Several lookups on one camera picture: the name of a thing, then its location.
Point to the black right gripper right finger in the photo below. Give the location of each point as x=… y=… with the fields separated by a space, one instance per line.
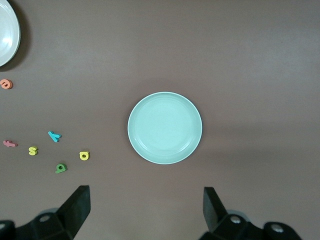
x=215 y=210

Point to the yellow foam letter a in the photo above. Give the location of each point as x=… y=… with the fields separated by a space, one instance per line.
x=81 y=155

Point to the pink foam letter f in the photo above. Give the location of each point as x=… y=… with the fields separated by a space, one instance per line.
x=10 y=144

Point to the orange foam letter e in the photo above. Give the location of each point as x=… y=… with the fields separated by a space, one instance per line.
x=3 y=85

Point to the green foam letter a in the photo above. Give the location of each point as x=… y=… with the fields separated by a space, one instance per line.
x=58 y=170

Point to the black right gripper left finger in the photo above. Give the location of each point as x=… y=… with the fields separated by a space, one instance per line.
x=75 y=207

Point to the beige plate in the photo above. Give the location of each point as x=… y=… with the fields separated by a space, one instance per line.
x=6 y=32

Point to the yellow foam letter s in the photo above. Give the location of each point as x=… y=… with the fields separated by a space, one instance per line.
x=33 y=151

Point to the green plate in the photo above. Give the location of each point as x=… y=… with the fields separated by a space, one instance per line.
x=165 y=127

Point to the teal foam letter y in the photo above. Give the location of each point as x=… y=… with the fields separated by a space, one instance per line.
x=54 y=136

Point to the brown table cover sheet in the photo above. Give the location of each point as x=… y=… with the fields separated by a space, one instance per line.
x=160 y=50

